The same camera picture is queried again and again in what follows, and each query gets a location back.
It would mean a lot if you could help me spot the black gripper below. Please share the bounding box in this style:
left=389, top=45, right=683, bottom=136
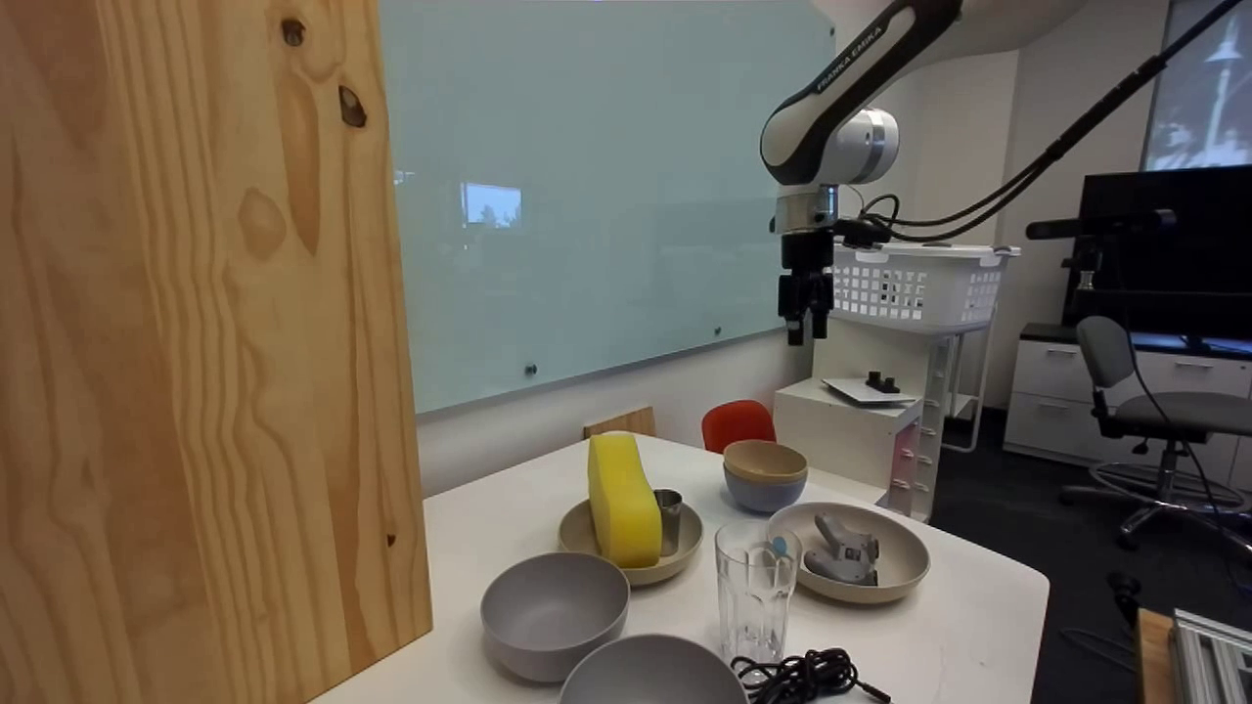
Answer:
left=774, top=230, right=838, bottom=349

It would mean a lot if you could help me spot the beige brown bowl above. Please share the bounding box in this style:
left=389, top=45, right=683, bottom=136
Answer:
left=719, top=439, right=808, bottom=487

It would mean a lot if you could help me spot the red bowl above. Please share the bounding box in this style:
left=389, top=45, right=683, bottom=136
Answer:
left=696, top=393, right=779, bottom=457

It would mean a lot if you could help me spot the large grey bowl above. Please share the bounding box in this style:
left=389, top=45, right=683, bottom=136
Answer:
left=554, top=634, right=751, bottom=704

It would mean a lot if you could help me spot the small grey bowl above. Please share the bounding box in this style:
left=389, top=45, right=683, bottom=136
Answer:
left=477, top=548, right=632, bottom=688

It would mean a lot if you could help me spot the white flat tablet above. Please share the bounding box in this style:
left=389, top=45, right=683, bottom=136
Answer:
left=820, top=371, right=918, bottom=412

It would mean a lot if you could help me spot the white low cabinet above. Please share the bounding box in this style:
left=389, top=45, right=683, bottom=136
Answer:
left=774, top=375, right=922, bottom=491

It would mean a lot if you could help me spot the white laundry basket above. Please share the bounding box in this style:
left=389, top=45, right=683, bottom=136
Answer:
left=830, top=238, right=1022, bottom=337

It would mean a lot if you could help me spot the clear plastic drawer tower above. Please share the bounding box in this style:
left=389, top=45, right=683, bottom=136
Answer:
left=885, top=393, right=949, bottom=525

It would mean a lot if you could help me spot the white basket stand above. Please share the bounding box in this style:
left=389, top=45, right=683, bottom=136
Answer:
left=932, top=323, right=996, bottom=457

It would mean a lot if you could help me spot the small metal cup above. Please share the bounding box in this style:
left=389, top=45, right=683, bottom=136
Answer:
left=650, top=485, right=687, bottom=545

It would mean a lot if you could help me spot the white drawer cabinet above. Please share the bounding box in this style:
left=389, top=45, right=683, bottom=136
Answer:
left=1001, top=323, right=1252, bottom=485

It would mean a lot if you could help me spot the large beige shallow dish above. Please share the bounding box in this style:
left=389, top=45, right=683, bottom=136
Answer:
left=762, top=499, right=935, bottom=611

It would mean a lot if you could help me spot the yellow sponge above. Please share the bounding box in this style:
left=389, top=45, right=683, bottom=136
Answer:
left=584, top=431, right=668, bottom=571

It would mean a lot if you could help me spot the glass whiteboard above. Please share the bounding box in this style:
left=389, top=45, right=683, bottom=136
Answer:
left=375, top=0, right=838, bottom=418

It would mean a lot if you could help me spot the small beige plate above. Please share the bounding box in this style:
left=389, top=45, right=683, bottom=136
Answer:
left=554, top=495, right=709, bottom=589

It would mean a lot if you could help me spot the clear drinking glass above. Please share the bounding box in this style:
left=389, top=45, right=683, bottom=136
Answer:
left=712, top=521, right=800, bottom=664

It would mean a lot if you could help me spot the black monitor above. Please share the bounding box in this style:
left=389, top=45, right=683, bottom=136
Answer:
left=1064, top=164, right=1252, bottom=344

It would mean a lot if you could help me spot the grey office chair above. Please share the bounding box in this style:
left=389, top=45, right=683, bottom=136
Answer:
left=1058, top=314, right=1252, bottom=545

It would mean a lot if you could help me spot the window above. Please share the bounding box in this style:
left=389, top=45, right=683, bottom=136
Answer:
left=1143, top=0, right=1252, bottom=170

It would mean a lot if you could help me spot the pine wood board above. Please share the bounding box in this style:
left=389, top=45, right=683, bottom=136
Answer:
left=0, top=0, right=439, bottom=704

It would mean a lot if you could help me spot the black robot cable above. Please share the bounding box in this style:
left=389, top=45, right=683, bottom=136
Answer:
left=858, top=0, right=1242, bottom=247

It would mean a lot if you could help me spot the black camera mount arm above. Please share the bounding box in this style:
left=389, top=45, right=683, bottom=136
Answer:
left=1023, top=204, right=1178, bottom=247

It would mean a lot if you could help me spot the black coiled cable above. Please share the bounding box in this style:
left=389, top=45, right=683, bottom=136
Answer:
left=723, top=644, right=895, bottom=704

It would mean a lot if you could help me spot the aluminium frame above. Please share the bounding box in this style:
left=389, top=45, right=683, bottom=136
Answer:
left=1168, top=602, right=1252, bottom=704

